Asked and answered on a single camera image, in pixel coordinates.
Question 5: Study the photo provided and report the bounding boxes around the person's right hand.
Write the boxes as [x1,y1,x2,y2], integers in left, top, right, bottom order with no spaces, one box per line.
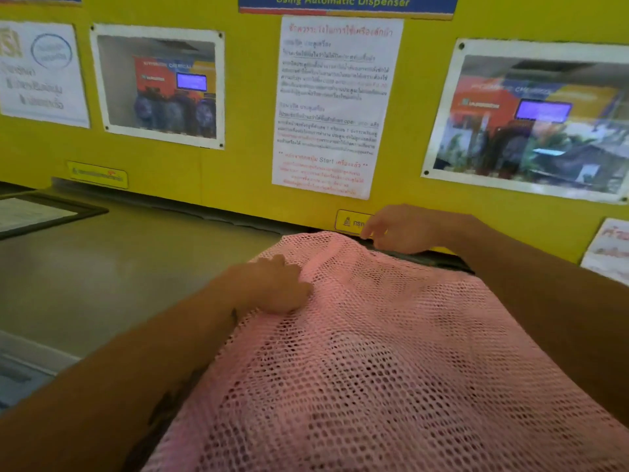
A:
[360,205,475,256]

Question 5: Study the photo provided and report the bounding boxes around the person's left hand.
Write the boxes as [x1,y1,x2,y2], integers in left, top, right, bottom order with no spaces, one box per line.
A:
[223,254,315,316]

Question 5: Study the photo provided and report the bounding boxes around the pink mesh bag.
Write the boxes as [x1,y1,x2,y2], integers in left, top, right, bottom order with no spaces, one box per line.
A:
[142,230,629,472]

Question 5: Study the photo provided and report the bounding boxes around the person's right forearm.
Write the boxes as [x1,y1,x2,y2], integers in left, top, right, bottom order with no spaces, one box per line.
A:
[457,216,629,428]

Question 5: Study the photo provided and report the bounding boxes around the person's left forearm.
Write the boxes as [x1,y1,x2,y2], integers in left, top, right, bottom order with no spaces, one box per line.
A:
[0,279,246,472]

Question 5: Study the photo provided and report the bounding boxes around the yellow warning label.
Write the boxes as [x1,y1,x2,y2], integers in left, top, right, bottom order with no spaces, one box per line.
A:
[334,208,375,237]
[66,160,130,190]

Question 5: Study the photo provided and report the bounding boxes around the stainless steel washing machine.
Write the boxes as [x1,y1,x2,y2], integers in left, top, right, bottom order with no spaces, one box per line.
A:
[0,179,295,418]

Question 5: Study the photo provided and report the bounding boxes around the orange chemical dispenser unit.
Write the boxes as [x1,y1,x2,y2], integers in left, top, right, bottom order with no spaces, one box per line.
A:
[132,55,218,140]
[434,75,621,193]

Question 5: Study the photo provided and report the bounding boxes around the white printed paper notice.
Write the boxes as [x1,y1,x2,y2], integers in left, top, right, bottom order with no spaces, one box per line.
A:
[271,14,406,201]

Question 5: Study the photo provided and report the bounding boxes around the white red-lettered sign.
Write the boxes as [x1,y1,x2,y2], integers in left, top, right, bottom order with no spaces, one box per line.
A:
[579,217,629,286]

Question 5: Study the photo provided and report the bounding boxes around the black detergent drawer lid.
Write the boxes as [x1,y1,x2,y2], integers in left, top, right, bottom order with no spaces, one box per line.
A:
[0,190,110,241]

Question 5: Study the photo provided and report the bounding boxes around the white-framed dispenser window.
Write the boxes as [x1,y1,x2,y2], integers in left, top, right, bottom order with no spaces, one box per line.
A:
[420,37,629,206]
[88,22,227,151]

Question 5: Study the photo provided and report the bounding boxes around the white drawer label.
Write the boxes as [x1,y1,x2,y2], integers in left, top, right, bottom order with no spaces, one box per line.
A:
[0,197,79,234]

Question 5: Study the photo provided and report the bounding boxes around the white sign with blue oval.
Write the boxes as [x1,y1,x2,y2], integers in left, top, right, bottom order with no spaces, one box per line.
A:
[0,20,91,129]

